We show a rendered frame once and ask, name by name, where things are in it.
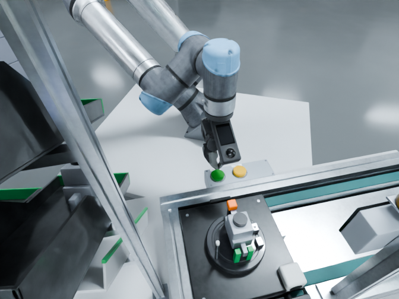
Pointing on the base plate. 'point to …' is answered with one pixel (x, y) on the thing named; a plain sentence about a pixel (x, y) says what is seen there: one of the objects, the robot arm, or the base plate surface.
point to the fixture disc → (224, 264)
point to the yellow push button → (239, 171)
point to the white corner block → (292, 276)
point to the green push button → (217, 175)
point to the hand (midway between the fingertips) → (218, 168)
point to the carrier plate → (259, 280)
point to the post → (370, 273)
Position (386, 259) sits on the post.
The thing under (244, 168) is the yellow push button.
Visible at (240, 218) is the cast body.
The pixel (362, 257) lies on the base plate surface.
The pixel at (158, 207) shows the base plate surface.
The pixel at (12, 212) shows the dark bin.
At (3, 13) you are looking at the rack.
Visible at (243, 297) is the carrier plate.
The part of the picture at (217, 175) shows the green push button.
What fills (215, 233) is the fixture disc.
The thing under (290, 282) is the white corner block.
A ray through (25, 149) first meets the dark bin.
